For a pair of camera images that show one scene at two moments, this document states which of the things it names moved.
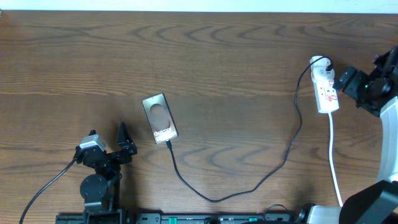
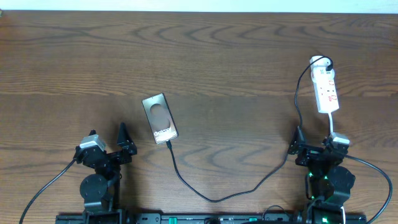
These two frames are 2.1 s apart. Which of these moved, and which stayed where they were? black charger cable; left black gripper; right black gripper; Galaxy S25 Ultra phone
Moved: right black gripper
Stayed: black charger cable; Galaxy S25 Ultra phone; left black gripper
